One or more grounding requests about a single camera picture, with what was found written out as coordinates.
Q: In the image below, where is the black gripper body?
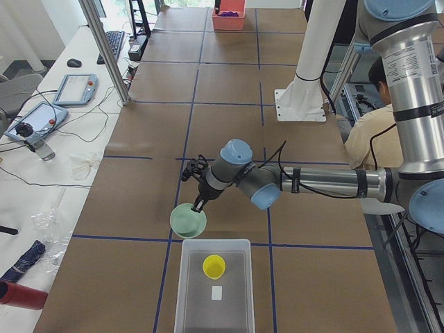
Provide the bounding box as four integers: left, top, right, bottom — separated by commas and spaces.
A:
197, 178, 223, 205

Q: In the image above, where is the mint green bowl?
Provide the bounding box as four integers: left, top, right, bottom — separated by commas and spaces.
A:
169, 203, 207, 239

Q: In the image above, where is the yellow plastic cup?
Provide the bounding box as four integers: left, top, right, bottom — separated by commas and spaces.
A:
203, 255, 226, 280

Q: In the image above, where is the purple cloth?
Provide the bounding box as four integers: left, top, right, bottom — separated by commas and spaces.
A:
218, 11, 239, 17

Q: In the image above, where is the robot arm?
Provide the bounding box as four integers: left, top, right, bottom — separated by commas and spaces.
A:
183, 1, 443, 233

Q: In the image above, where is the clear plastic storage box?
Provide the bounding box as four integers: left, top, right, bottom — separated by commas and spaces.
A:
173, 239, 255, 332

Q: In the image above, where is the black power box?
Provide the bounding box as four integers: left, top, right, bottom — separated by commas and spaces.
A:
128, 35, 148, 62

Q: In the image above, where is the white crumpled tissue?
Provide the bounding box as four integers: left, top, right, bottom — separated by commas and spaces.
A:
69, 153, 101, 180

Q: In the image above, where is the clear plastic wrap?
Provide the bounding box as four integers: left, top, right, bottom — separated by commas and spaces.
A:
31, 207, 74, 275

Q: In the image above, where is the white chair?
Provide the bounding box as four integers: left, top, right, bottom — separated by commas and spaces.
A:
359, 198, 404, 215

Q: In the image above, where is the far teach pendant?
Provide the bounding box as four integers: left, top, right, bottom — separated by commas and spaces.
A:
53, 74, 99, 107

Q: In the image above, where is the teach pendant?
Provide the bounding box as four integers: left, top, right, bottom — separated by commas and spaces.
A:
4, 102, 68, 141
53, 74, 99, 107

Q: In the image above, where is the pink plastic bin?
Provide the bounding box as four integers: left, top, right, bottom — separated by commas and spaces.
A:
212, 0, 246, 31

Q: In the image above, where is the person in beige shirt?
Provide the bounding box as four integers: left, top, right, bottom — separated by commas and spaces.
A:
344, 58, 403, 170

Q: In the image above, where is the black keyboard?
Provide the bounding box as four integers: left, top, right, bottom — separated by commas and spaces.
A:
105, 31, 126, 60

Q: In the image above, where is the near teach pendant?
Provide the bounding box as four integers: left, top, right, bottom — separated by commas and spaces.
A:
4, 102, 68, 141

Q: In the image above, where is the black computer mouse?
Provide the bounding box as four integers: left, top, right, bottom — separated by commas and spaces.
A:
67, 58, 82, 68

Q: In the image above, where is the gripper tip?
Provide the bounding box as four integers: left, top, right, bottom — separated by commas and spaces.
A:
214, 0, 221, 15

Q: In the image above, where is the clear water bottle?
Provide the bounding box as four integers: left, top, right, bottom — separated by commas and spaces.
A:
15, 122, 56, 161

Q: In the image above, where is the folded blue umbrella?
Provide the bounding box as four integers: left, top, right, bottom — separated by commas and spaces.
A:
1, 240, 46, 283

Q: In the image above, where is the red metal bottle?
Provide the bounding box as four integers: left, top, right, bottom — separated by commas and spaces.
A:
1, 280, 48, 310

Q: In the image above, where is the grey office chair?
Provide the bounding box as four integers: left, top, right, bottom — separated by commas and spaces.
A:
1, 74, 44, 119

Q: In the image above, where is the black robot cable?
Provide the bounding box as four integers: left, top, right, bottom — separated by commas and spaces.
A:
263, 139, 288, 166

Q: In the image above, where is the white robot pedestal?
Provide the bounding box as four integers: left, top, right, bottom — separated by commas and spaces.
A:
275, 0, 346, 122

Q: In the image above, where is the aluminium frame post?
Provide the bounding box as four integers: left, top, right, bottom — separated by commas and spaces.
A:
78, 0, 130, 105

